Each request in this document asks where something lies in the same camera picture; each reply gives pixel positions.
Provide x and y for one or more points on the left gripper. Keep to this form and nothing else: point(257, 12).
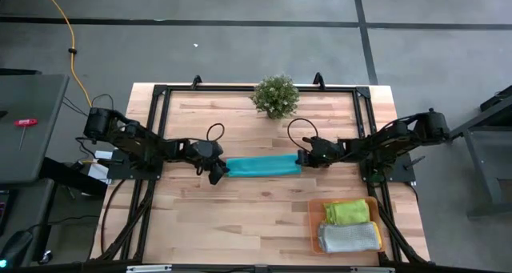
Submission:
point(206, 153)

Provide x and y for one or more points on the silver bracket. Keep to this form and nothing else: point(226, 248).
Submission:
point(148, 268)
point(372, 270)

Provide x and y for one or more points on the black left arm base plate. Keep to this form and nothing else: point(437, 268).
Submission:
point(120, 171)

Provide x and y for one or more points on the yellow microfiber towel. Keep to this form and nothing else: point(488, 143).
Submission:
point(377, 233)

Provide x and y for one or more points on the black metal stand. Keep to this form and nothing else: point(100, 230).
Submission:
point(484, 165)

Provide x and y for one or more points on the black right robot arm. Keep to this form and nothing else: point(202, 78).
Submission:
point(396, 141)

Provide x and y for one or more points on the black aluminium rig frame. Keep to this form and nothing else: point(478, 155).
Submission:
point(208, 89)

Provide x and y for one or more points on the small potted artificial plant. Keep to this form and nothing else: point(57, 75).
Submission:
point(276, 97)

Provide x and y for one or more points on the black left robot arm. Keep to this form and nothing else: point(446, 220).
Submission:
point(136, 143)

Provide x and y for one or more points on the grey waffle-weave towel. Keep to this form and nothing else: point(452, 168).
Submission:
point(348, 238)

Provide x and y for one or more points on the dark grey desk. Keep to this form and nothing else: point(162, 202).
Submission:
point(48, 105)

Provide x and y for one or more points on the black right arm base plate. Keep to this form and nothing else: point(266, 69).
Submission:
point(400, 173)

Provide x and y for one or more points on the orange translucent plastic bin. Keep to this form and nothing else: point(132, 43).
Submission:
point(314, 225)

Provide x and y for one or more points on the black rounded device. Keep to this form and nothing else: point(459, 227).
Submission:
point(16, 245)

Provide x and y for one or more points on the green microfiber towel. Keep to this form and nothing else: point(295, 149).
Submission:
point(346, 212)

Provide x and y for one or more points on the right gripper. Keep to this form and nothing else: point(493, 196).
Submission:
point(322, 153)

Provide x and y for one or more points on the teal microfiber towel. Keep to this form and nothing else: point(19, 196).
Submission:
point(264, 165)

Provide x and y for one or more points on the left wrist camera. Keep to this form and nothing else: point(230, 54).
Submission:
point(218, 173)

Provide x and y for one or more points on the white paper sheet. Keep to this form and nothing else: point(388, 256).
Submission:
point(98, 171)

